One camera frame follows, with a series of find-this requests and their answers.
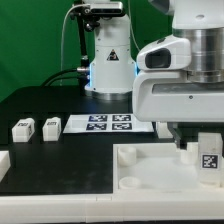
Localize white front fence wall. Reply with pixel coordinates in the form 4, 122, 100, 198
0, 192, 224, 224

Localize white left fence block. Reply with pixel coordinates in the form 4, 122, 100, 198
0, 151, 11, 182

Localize black cables at base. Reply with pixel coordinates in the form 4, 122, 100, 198
40, 68, 88, 88

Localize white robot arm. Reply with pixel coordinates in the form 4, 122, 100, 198
132, 0, 224, 124

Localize white sheet with tags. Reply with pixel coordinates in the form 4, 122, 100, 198
64, 114, 153, 134

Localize white cable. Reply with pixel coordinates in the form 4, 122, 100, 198
59, 3, 84, 86

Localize white square tabletop part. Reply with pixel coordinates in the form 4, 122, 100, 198
113, 142, 224, 192

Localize black camera stand pole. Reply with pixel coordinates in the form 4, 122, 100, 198
71, 6, 90, 89

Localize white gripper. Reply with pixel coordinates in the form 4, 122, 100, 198
132, 35, 224, 150

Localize grey camera on stand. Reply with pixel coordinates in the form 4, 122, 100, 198
90, 2, 124, 16

